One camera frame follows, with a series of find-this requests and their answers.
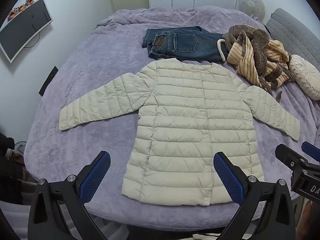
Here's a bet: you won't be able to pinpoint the black rectangular panel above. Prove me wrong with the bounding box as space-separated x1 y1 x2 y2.
39 66 58 96

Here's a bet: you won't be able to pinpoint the purple plush blanket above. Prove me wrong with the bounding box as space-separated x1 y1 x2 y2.
24 6 320 230

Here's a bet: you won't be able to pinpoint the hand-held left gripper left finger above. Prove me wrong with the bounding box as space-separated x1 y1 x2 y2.
27 151 112 240

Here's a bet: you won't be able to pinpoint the grey quilted headboard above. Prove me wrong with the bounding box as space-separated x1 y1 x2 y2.
265 8 320 65

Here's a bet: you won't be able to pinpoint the orange flower decoration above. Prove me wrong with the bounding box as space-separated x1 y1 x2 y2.
7 0 34 20

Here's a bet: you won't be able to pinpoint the cream round pleated cushion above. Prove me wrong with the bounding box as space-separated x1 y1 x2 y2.
287 54 320 100

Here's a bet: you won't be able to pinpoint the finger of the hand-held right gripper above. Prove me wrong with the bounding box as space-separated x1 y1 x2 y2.
301 142 320 163
275 144 314 172

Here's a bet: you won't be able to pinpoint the cream puffer jacket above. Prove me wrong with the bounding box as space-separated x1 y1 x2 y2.
59 58 300 207

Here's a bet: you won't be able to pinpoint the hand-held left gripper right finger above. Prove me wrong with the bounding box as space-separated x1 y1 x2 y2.
213 151 297 240

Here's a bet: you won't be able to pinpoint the dark cloth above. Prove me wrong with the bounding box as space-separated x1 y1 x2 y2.
0 131 24 205

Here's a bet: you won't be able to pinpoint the blue jeans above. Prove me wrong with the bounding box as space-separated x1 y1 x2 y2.
142 26 228 62

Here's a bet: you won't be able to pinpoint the white round patterned cushion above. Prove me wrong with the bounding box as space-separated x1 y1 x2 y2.
237 0 265 22

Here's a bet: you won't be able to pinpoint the curved monitor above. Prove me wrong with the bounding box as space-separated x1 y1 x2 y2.
0 0 53 63

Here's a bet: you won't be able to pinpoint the striped brown plush robe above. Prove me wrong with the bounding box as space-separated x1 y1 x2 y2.
222 24 292 103

